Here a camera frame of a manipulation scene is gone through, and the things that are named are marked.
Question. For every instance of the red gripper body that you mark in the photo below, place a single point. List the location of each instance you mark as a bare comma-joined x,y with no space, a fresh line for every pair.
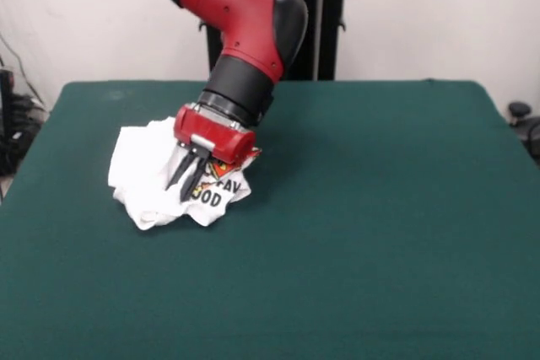
228,143

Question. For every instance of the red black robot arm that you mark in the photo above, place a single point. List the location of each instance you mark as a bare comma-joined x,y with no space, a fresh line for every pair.
249,31

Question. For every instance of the white printed t-shirt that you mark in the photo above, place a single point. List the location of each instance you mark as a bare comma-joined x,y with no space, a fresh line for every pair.
143,174

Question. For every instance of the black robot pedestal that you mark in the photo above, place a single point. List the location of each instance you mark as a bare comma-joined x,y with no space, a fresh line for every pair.
320,31

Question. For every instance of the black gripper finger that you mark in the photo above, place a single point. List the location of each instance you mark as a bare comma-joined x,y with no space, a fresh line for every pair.
194,181
181,170

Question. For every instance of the dark green tablecloth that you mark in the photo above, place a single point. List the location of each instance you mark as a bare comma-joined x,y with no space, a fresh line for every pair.
337,250

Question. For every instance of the black office chair base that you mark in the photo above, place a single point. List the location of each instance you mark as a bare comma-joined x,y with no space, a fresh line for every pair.
521,111

